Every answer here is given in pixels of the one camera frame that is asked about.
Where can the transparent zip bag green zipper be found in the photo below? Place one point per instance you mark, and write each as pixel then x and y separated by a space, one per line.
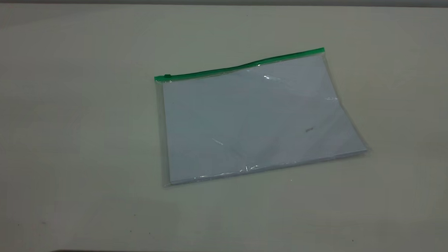
pixel 254 119

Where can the white paper stack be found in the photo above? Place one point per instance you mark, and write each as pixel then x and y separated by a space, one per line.
pixel 254 123

